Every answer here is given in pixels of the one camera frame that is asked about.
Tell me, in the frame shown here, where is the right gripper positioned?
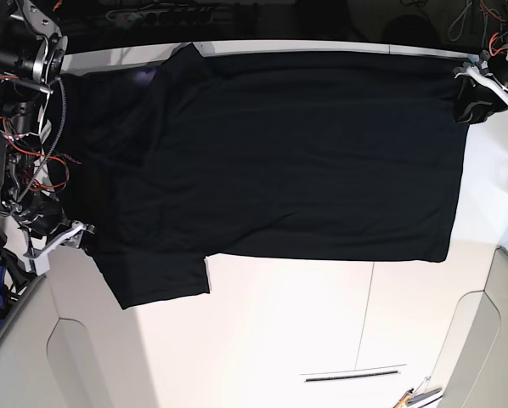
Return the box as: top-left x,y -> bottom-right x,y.
12,201 -> 98,259

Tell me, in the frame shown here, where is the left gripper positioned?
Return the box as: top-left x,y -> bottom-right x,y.
453,43 -> 508,125

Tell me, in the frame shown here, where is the black T-shirt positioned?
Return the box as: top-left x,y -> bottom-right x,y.
58,45 -> 468,309

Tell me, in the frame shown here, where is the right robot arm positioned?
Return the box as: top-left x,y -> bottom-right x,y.
0,1 -> 94,261

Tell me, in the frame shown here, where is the black power strip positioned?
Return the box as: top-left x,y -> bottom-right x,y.
105,6 -> 216,29

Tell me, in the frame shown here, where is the black metal ruler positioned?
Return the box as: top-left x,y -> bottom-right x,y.
304,370 -> 401,383

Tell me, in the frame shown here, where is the yellow pencil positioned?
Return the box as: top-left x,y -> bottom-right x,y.
393,388 -> 415,408

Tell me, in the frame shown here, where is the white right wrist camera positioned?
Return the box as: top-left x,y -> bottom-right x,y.
24,249 -> 50,275

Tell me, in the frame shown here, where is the grey cable bundle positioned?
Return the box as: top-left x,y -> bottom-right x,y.
447,0 -> 484,43

